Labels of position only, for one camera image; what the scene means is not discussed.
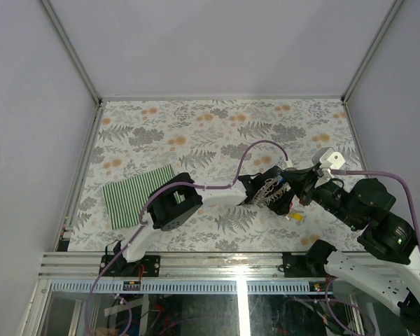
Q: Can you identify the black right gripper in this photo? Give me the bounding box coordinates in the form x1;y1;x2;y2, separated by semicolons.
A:
279;163;361;228

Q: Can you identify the metal ring disc with keyrings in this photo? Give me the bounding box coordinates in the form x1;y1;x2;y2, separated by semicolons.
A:
250;174;290;207

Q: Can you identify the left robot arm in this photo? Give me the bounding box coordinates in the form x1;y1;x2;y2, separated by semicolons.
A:
115;166;295;277

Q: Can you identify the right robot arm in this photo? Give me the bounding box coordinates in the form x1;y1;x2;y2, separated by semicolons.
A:
281;167;420;335

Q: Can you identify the yellow key tag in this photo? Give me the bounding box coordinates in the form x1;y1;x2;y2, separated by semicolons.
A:
288;213;305;222

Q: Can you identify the floral table mat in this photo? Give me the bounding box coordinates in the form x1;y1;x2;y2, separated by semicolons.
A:
68;99;361;252

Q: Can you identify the green striped cloth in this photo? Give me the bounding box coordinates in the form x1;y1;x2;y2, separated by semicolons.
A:
102;164;176;230

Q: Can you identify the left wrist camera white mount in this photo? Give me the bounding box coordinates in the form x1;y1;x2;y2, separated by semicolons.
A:
284;160;296;171

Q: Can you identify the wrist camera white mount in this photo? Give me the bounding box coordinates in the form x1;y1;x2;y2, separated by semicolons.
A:
311;147;346;188
284;160;296;171

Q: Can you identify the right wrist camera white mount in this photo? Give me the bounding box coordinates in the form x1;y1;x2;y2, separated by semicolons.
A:
311;147;346;188

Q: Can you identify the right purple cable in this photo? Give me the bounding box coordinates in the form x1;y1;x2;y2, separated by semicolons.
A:
330;169;420;277

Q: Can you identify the purple cable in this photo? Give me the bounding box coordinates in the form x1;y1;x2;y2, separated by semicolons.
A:
83;139;291;336
330;169;420;277

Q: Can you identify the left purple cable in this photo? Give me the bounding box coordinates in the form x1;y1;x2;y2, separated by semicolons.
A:
83;139;291;336

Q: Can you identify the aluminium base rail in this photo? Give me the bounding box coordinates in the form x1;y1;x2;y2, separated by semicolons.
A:
38;252;327;295

